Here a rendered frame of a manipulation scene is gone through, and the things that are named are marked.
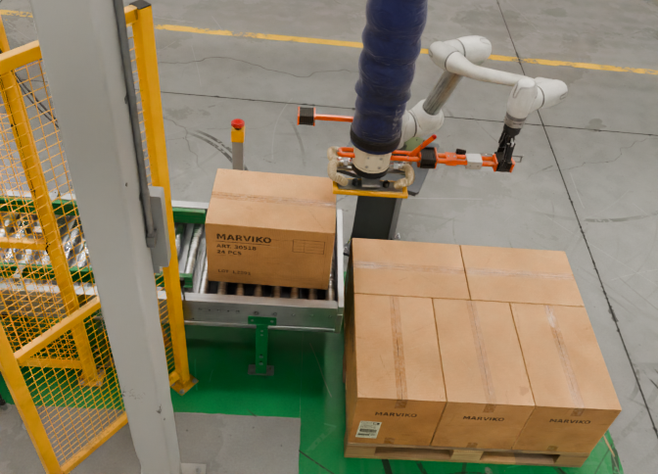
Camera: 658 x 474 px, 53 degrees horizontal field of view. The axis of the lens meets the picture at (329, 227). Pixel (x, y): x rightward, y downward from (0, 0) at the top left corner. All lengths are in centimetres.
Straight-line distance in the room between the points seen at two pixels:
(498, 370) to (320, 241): 102
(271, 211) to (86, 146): 157
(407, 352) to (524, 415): 59
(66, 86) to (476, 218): 357
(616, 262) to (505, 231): 75
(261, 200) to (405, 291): 87
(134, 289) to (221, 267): 128
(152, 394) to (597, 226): 352
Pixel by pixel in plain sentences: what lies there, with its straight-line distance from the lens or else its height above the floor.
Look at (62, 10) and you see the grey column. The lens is 151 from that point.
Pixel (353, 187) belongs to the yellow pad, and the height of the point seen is 116.
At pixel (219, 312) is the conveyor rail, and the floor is 51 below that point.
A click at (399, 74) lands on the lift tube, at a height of 174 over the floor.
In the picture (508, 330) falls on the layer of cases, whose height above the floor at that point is 54.
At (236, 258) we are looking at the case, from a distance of 320.
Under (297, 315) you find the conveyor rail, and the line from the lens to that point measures 324.
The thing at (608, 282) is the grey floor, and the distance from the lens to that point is 468.
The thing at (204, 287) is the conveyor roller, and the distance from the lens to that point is 332.
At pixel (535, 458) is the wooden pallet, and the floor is 2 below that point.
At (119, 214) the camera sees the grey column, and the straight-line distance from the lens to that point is 181.
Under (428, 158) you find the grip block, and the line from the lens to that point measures 300.
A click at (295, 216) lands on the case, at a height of 95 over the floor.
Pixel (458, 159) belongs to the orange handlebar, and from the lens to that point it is 308.
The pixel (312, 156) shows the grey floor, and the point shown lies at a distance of 501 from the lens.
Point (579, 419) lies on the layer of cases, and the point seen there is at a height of 45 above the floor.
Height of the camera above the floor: 305
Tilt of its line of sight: 43 degrees down
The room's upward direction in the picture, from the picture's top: 7 degrees clockwise
